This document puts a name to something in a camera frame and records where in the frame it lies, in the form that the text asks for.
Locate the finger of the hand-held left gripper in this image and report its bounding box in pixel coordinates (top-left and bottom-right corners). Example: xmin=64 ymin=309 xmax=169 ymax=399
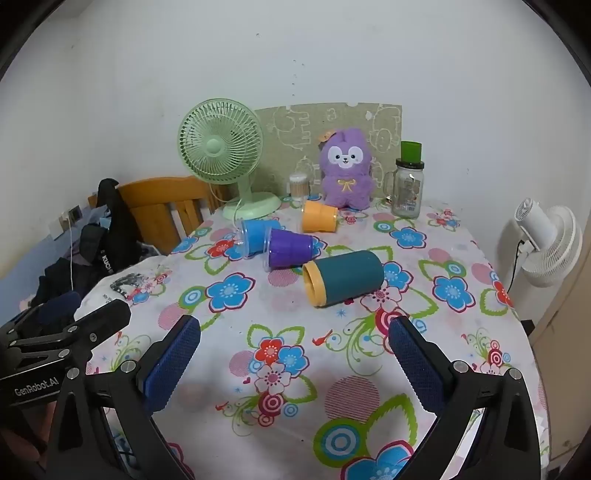
xmin=0 ymin=291 xmax=82 ymax=345
xmin=0 ymin=299 xmax=133 ymax=381

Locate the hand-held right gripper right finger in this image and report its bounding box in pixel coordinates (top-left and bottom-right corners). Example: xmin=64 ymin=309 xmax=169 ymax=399
xmin=387 ymin=315 xmax=542 ymax=480

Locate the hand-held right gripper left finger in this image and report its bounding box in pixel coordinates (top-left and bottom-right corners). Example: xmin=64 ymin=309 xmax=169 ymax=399
xmin=44 ymin=315 xmax=202 ymax=480

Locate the teal cup with yellow rim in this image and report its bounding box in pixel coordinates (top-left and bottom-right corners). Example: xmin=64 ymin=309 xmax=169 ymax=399
xmin=301 ymin=250 xmax=385 ymax=308

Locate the blue plastic cup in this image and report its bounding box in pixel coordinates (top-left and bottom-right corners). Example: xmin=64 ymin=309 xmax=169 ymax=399
xmin=238 ymin=218 xmax=283 ymax=259

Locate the purple plastic cup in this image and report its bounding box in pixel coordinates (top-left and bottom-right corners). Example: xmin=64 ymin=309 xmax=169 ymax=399
xmin=263 ymin=228 xmax=315 ymax=272

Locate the orange plastic cup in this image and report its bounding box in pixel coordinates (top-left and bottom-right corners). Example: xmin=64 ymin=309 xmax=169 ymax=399
xmin=301 ymin=201 xmax=339 ymax=234

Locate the white printed plastic bag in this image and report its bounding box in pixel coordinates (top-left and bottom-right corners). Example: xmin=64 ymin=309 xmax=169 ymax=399
xmin=88 ymin=272 xmax=162 ymax=320

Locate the pile of dark clothes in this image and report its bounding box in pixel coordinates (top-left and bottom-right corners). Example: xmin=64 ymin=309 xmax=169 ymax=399
xmin=18 ymin=224 xmax=114 ymax=319

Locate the black jacket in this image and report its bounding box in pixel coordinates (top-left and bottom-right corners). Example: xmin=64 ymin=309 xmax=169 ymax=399
xmin=95 ymin=178 xmax=145 ymax=275

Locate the wooden chair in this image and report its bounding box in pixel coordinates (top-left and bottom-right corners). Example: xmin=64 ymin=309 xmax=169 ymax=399
xmin=88 ymin=176 xmax=232 ymax=254

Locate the beige cabinet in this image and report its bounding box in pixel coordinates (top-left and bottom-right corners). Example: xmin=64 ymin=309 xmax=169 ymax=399
xmin=526 ymin=249 xmax=591 ymax=476

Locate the glass jar with green lid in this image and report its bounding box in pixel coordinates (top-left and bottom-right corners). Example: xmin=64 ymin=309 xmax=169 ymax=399
xmin=383 ymin=141 xmax=424 ymax=219

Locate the white standing fan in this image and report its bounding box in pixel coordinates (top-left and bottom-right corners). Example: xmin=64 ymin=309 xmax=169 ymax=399
xmin=514 ymin=198 xmax=583 ymax=288

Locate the purple plush toy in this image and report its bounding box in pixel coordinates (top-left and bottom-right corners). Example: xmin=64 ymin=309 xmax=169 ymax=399
xmin=318 ymin=128 xmax=376 ymax=209

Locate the green desk fan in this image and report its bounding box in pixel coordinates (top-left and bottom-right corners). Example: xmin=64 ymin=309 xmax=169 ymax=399
xmin=178 ymin=99 xmax=281 ymax=221

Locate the green elephant print board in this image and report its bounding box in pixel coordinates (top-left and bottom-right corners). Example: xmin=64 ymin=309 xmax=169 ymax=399
xmin=253 ymin=102 xmax=402 ymax=200

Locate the white charging cable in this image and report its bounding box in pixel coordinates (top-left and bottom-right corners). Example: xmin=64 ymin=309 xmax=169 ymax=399
xmin=66 ymin=215 xmax=77 ymax=289

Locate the black fan power cable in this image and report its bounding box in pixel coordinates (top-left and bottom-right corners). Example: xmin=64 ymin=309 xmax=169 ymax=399
xmin=507 ymin=237 xmax=529 ymax=296

